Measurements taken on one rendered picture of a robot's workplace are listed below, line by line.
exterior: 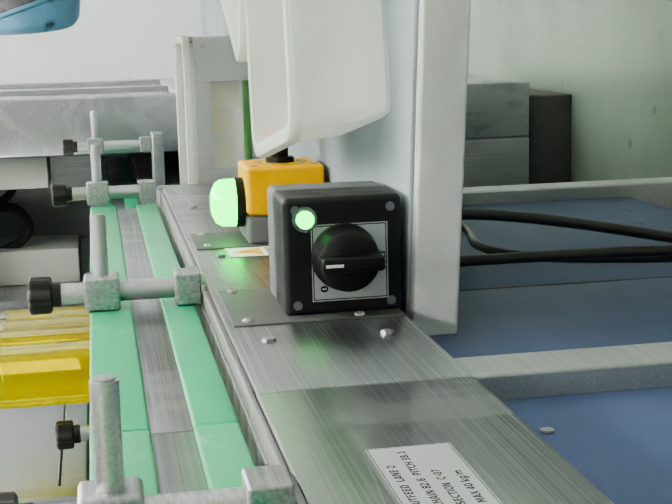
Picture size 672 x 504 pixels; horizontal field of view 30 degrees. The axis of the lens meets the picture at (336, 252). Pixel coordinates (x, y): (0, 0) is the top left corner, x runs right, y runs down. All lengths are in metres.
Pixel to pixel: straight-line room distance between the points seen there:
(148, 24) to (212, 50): 3.56
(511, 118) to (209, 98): 1.06
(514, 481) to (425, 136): 0.33
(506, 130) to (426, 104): 1.72
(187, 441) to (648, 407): 0.25
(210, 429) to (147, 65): 4.51
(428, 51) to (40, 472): 0.78
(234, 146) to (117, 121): 0.82
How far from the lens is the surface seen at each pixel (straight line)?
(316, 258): 0.82
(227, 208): 1.12
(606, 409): 0.71
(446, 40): 0.81
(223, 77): 1.60
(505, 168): 2.54
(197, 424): 0.69
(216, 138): 1.60
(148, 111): 2.40
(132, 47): 5.15
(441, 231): 0.84
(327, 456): 0.57
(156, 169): 2.19
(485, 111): 2.52
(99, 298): 0.96
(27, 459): 1.47
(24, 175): 2.52
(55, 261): 2.56
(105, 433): 0.52
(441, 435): 0.60
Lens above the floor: 0.95
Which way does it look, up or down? 10 degrees down
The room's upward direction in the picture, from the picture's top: 93 degrees counter-clockwise
